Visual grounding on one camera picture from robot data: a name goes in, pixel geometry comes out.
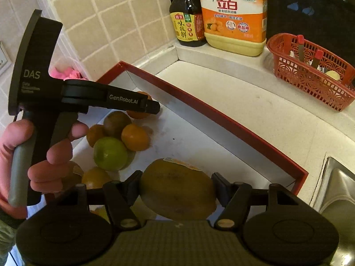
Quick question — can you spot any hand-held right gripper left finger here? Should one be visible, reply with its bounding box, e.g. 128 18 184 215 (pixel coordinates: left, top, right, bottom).
73 170 144 229

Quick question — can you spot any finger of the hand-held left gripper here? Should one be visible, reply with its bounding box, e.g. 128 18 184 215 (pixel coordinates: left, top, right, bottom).
138 99 161 115

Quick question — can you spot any dark bottle with red label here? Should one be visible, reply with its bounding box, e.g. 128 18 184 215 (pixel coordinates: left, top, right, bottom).
193 6 208 45

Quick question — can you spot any yellow detergent jug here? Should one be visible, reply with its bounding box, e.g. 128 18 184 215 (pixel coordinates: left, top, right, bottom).
196 0 269 57

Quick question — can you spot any large green apple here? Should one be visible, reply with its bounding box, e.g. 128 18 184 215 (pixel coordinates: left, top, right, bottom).
93 137 129 171

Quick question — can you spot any yellow fruit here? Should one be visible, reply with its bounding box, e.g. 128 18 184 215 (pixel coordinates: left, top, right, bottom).
90 206 111 223

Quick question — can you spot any yellow mango with sticker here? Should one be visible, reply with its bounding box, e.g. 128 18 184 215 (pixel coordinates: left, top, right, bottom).
139 157 217 221

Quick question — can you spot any person's left hand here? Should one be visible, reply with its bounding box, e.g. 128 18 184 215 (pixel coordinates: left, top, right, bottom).
0 119 90 218

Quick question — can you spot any brown round fruit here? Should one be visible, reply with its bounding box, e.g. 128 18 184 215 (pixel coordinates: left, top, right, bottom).
61 161 84 189

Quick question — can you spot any person's left forearm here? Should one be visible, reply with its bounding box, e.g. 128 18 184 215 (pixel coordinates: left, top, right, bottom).
0 199 27 257

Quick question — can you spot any white wall socket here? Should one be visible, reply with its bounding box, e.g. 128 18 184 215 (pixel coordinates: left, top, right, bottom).
0 41 12 75

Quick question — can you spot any pink ruffled cloth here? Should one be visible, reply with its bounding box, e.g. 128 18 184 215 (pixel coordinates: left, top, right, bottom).
50 66 83 81

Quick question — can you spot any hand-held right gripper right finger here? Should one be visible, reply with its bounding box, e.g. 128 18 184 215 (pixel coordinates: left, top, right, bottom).
211 172 294 229

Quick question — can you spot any dark soy sauce bottle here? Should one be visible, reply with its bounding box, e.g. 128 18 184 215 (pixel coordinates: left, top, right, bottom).
169 0 201 47

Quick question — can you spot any red-handled kitchen tool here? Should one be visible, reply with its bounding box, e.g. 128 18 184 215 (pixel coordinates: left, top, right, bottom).
312 50 324 69
296 35 306 62

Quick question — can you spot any red plastic basket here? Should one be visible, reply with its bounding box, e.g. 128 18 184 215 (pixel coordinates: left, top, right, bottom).
267 33 355 112

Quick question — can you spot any small tangerine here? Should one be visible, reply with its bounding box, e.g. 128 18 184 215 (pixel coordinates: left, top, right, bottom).
86 124 107 148

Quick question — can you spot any large orange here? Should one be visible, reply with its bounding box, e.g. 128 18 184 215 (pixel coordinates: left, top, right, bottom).
126 91 153 119

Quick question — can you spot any red tray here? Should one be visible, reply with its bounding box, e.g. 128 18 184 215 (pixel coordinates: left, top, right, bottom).
67 60 309 219

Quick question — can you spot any steel sink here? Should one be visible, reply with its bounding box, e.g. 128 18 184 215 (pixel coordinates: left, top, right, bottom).
312 156 355 266

